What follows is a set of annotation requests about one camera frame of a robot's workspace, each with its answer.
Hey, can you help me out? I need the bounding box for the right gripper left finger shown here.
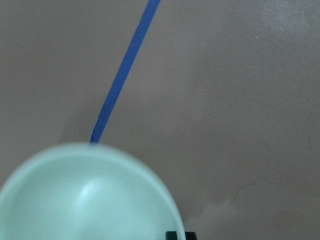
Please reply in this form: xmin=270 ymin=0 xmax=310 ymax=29
xmin=166 ymin=231 xmax=178 ymax=240

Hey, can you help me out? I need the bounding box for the green bowl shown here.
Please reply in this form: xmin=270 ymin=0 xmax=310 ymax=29
xmin=0 ymin=143 xmax=186 ymax=240

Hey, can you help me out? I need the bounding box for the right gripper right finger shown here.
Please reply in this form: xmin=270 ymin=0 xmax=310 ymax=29
xmin=185 ymin=231 xmax=197 ymax=240

